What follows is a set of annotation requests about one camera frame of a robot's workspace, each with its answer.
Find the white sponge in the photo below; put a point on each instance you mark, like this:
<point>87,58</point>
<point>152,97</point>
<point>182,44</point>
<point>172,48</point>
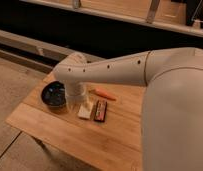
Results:
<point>83,113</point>

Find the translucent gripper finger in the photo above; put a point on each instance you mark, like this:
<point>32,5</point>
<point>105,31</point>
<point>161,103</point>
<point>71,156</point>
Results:
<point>70,106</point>
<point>87,104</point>

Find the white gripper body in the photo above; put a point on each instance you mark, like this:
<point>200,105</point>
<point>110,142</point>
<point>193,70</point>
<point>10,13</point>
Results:
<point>75,92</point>

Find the dark blue bowl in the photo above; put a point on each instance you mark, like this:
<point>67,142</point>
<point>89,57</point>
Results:
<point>53,94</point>

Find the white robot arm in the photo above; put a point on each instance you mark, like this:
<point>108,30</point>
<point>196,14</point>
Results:
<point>172,110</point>

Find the orange carrot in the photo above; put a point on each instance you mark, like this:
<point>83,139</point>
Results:
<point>102,93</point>

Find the dark rectangular eraser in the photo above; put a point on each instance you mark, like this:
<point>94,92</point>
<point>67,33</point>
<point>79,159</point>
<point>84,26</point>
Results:
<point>100,112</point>

